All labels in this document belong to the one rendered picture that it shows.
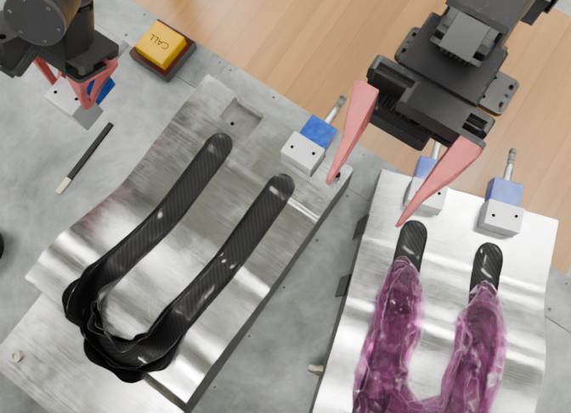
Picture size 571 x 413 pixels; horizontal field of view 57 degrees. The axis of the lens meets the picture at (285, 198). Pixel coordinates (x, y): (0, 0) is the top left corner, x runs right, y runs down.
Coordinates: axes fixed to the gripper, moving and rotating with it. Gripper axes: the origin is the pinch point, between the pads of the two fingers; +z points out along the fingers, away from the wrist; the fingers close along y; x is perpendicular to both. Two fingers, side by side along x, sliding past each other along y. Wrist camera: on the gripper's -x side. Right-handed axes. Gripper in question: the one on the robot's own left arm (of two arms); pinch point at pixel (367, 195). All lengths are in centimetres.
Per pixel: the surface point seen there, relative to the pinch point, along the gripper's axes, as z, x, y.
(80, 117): 4.6, 25.3, -38.5
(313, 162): -7.7, 28.2, -9.2
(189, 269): 13.3, 29.3, -15.3
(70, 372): 33, 33, -21
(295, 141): -9.0, 28.2, -12.9
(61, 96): 3.7, 23.5, -41.4
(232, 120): -8.4, 33.7, -23.8
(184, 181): 3.5, 31.5, -23.6
